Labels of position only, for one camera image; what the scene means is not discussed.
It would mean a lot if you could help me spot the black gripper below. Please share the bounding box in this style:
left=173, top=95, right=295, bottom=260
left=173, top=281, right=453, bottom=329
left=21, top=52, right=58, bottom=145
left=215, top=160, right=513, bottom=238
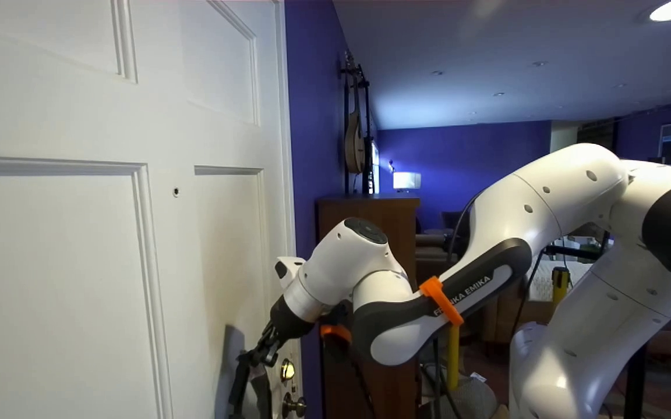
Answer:
left=228, top=298, right=312, bottom=419

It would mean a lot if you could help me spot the dark half head cap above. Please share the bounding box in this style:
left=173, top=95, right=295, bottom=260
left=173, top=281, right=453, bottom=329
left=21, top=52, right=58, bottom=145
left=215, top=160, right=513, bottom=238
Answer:
left=215, top=326, right=273, bottom=419

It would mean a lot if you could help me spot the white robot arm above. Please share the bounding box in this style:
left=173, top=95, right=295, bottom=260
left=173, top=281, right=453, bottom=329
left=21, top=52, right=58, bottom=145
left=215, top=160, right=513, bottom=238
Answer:
left=237, top=143, right=671, bottom=419

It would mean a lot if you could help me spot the brown wooden cabinet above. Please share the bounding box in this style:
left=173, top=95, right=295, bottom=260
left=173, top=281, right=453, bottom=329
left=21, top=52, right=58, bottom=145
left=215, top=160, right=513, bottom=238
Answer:
left=312, top=193, right=425, bottom=419

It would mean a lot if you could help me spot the dark round door knob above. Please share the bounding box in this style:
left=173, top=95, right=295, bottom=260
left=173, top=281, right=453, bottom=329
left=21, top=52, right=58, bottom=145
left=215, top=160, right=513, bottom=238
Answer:
left=279, top=359, right=295, bottom=384

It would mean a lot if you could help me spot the white panel door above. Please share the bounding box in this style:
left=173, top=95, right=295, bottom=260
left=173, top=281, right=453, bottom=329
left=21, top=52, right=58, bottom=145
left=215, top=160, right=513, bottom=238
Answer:
left=0, top=0, right=294, bottom=419

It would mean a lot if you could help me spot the yellow stand post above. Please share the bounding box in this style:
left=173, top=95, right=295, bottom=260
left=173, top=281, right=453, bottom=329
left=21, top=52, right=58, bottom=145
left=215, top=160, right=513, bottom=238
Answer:
left=445, top=323, right=461, bottom=392
left=552, top=267, right=572, bottom=305

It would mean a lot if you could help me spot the black metal wall decoration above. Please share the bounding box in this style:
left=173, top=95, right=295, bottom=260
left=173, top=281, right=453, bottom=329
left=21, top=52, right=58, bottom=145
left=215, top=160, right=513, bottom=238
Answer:
left=337, top=52, right=374, bottom=196

